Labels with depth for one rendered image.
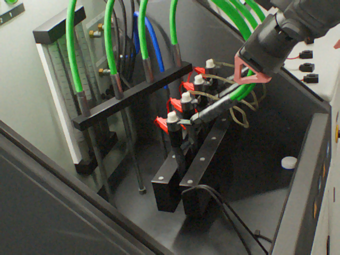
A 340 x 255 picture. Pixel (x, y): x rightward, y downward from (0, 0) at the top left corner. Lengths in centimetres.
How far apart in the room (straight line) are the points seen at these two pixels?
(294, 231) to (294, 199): 9
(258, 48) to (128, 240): 35
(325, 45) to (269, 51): 75
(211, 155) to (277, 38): 38
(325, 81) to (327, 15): 73
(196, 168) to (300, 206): 22
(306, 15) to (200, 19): 61
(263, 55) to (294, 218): 32
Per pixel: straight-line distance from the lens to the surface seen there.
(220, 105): 93
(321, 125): 122
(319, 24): 65
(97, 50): 127
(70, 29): 100
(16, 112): 104
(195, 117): 97
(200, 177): 103
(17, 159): 72
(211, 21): 123
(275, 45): 80
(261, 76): 82
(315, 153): 113
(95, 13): 127
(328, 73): 139
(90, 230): 73
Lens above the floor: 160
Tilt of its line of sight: 30 degrees down
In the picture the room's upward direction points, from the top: 11 degrees counter-clockwise
